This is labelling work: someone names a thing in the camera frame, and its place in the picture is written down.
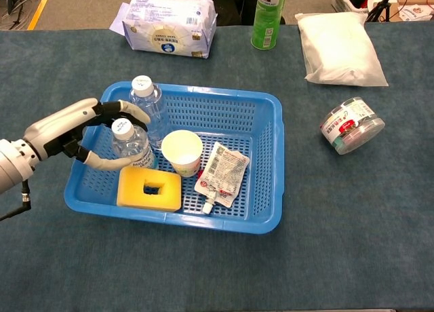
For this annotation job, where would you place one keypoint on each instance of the white paper cup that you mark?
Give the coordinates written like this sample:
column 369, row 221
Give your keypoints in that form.
column 181, row 149

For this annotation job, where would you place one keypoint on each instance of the tall clear water bottle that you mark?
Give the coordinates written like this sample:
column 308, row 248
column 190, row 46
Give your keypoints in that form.
column 156, row 105

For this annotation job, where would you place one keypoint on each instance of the short blue-label water bottle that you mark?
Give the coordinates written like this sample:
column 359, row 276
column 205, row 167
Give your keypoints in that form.
column 134, row 149

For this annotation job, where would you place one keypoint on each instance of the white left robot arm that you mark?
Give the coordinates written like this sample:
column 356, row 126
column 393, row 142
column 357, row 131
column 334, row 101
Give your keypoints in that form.
column 13, row 162

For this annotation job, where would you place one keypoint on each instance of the green bottle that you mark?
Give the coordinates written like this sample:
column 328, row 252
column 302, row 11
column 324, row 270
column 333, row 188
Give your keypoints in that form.
column 268, row 20

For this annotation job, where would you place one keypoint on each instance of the white spout pouch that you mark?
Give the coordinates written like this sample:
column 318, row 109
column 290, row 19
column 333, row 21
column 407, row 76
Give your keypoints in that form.
column 223, row 169

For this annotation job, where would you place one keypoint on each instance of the blue perforated plastic basket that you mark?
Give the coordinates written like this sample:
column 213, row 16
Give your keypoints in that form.
column 220, row 115

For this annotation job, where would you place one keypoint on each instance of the yellow sponge with hole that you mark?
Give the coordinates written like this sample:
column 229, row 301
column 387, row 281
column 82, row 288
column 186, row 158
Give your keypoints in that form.
column 130, row 190

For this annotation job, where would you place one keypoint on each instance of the white purple tissue pack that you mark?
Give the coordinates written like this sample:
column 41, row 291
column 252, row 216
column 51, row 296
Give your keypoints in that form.
column 169, row 27

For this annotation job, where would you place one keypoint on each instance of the clear round plastic container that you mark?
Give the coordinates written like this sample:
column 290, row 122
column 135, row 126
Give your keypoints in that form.
column 352, row 129

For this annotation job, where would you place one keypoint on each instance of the teal felt table cloth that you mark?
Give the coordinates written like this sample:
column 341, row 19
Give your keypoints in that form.
column 339, row 224

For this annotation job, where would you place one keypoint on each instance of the white plastic bag pillow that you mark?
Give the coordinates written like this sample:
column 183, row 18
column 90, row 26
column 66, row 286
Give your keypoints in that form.
column 339, row 51

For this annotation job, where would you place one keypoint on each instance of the white storage basket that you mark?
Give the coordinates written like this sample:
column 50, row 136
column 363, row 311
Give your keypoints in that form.
column 339, row 1

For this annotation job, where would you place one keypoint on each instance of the black tripod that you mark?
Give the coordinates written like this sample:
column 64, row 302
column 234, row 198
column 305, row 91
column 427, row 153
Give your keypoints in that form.
column 381, row 6

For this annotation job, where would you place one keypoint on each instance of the cardboard box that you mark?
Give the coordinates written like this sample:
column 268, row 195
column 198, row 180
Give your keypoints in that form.
column 417, row 10

